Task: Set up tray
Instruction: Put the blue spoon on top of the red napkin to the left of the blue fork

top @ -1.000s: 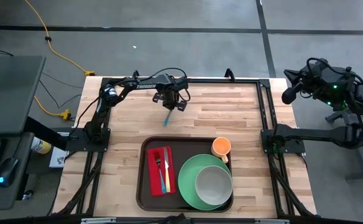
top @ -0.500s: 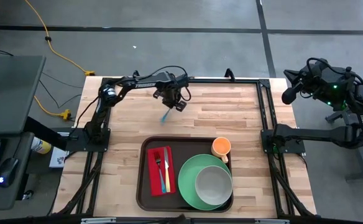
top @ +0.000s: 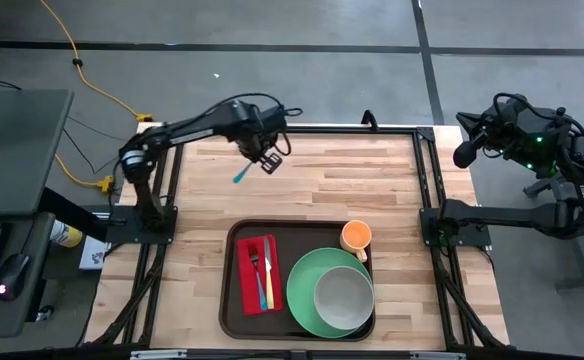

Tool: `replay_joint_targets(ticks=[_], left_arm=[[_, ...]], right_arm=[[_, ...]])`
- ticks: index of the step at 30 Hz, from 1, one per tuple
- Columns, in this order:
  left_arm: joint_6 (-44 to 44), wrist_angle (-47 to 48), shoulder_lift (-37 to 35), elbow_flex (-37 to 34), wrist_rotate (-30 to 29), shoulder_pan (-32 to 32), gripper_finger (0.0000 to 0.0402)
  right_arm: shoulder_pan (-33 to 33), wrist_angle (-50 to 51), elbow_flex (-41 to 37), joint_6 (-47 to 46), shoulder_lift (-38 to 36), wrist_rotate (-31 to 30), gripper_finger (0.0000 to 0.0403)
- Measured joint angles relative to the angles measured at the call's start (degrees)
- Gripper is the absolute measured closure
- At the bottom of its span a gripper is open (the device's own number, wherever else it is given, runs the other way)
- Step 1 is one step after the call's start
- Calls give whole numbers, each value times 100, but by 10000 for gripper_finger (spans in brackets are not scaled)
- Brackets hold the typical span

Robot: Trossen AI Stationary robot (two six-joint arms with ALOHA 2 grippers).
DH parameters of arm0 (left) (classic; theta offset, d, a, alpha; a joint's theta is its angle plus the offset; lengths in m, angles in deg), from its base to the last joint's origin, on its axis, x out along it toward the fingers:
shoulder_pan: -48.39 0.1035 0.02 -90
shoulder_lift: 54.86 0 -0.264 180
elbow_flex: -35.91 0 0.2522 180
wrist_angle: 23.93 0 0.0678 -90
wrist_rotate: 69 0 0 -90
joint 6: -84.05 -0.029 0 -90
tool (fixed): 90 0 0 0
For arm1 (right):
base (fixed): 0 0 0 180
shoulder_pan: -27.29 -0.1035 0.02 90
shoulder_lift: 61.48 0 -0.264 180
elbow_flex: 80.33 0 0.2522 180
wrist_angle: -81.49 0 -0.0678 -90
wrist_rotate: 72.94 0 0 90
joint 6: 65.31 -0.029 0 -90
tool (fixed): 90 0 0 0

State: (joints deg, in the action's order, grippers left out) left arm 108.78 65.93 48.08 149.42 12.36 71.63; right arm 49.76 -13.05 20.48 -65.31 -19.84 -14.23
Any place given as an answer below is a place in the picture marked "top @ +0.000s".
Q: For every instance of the black aluminium table frame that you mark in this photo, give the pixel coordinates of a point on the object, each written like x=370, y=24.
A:
x=322, y=130

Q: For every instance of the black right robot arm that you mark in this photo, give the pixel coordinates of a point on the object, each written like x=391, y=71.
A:
x=502, y=216

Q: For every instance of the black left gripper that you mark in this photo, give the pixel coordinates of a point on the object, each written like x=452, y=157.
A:
x=257, y=142

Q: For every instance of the grey bowl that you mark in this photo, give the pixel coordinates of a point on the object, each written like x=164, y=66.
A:
x=344, y=297

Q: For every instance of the white and yellow can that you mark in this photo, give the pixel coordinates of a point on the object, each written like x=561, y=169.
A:
x=67, y=235

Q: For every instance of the red cloth napkin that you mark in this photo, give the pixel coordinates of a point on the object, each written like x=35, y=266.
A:
x=244, y=290

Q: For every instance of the dark brown plastic tray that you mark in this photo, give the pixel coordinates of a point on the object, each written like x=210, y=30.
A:
x=297, y=235

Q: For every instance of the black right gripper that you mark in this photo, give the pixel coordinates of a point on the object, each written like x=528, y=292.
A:
x=504, y=135

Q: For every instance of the black computer mouse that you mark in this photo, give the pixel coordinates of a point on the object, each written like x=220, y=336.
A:
x=12, y=275

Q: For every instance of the orange cup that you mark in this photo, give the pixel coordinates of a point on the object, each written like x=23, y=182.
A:
x=356, y=235

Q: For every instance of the dark grey desk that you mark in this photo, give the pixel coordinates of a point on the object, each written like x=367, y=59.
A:
x=17, y=150

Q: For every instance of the green plate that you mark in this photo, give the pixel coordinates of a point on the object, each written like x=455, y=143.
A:
x=299, y=295

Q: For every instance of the silver edge bracket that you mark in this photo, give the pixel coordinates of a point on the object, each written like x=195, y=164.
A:
x=437, y=356
x=157, y=354

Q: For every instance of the black hook on frame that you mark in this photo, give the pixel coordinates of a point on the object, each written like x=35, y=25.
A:
x=369, y=119

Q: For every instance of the black caster wheel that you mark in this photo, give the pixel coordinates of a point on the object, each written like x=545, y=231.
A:
x=44, y=314

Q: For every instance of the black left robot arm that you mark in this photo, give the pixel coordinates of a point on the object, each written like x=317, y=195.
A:
x=187, y=131

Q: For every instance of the white printed paper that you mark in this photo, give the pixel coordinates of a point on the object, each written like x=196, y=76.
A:
x=92, y=255

